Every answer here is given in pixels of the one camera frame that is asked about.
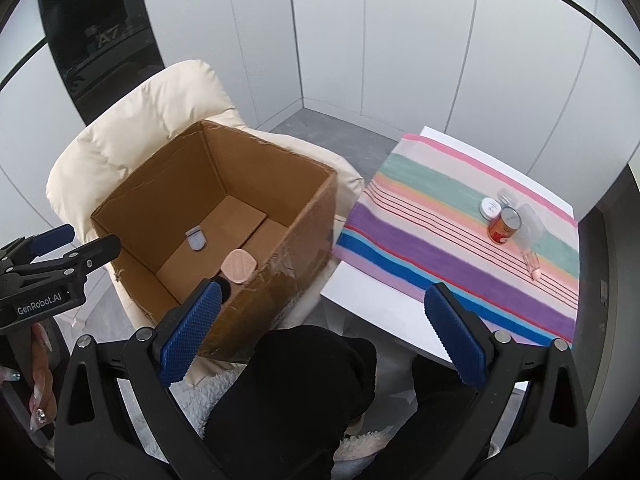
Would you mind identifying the brown cardboard box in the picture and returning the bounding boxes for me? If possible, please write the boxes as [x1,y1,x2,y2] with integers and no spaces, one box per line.
[90,120,339,364]

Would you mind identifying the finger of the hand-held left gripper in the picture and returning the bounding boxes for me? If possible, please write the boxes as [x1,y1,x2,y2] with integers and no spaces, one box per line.
[5,234,122,287]
[0,223,76,274]

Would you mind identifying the person's left hand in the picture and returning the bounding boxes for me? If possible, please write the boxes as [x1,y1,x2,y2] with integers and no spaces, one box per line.
[0,322,58,434]

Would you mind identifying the frosted plastic bottle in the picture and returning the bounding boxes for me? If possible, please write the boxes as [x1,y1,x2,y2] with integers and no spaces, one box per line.
[515,203,546,249]

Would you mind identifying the person's right leg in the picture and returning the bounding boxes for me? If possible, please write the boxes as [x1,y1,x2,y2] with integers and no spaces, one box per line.
[395,352,481,480]

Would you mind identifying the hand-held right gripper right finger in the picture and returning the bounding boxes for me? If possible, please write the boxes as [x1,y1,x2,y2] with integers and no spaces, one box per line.
[400,283,591,480]

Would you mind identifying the black round compact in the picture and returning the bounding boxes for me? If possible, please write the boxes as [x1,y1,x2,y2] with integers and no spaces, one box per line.
[212,276,234,306]

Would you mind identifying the white table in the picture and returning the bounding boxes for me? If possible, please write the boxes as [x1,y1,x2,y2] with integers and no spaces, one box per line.
[320,126,582,367]

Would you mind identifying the striped pastel cloth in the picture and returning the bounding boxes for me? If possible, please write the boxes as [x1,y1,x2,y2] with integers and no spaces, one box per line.
[332,133,581,346]

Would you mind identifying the pink rounded compact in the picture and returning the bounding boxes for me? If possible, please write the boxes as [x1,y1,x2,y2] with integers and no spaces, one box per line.
[221,249,258,286]

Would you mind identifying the black trousered legs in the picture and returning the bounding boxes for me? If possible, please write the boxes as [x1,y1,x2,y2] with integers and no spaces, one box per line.
[205,325,379,480]

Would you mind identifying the black glass panel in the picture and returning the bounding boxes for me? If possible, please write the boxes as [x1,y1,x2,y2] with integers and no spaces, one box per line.
[35,0,166,122]

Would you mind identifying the orange jar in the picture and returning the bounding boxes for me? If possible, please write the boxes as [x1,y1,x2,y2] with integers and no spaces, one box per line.
[487,206,522,245]

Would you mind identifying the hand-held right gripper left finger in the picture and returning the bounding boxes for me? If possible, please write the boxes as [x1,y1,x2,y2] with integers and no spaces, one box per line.
[52,280,253,480]

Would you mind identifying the cream puffy armchair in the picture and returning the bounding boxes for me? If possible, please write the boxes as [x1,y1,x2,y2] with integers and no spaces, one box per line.
[46,60,365,392]

